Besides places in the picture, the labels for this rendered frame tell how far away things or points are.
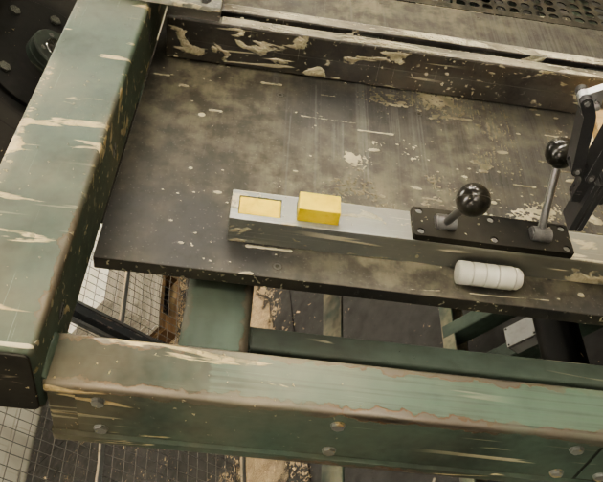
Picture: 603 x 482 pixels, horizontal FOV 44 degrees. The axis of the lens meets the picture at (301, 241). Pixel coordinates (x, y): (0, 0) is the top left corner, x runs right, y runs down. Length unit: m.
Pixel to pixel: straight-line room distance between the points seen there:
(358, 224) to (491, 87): 0.41
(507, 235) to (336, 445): 0.34
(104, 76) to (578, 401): 0.66
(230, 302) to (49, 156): 0.26
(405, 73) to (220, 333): 0.53
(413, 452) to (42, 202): 0.46
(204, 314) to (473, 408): 0.32
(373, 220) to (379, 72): 0.34
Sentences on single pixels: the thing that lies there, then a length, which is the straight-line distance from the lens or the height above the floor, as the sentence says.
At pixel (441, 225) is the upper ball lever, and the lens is 0.90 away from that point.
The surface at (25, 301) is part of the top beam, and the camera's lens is 0.72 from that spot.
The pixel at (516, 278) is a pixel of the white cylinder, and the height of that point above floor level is 1.39.
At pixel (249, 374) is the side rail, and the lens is 0.73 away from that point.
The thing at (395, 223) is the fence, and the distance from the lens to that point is 0.91.
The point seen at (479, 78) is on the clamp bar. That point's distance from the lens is 1.20.
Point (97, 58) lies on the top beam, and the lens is 1.00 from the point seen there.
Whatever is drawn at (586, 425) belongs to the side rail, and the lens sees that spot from 0.80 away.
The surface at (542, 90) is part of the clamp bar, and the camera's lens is 1.24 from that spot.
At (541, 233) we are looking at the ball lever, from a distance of 0.94.
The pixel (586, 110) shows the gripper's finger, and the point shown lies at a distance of 0.76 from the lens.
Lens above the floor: 2.03
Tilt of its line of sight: 29 degrees down
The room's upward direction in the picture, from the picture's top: 57 degrees counter-clockwise
